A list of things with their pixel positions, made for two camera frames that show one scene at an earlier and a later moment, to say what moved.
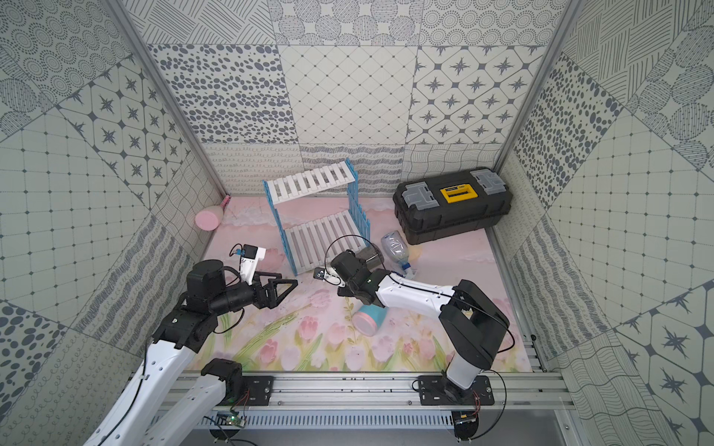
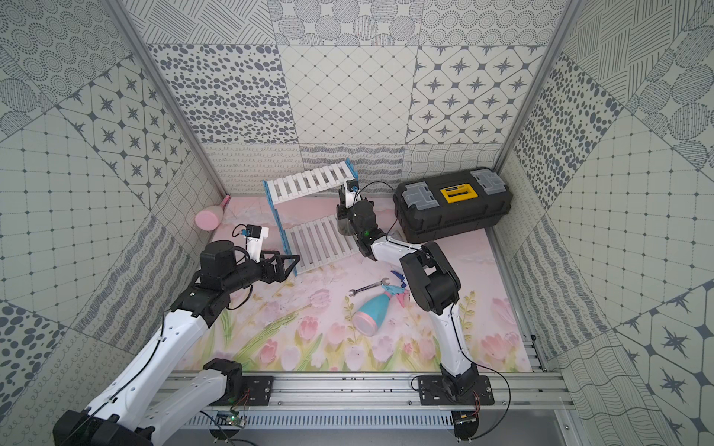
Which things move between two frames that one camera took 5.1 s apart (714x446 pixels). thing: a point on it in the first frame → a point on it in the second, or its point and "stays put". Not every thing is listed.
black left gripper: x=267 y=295 → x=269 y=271
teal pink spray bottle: x=370 y=319 stays put
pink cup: x=209 y=217 stays put
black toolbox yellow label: x=450 y=204 stays put
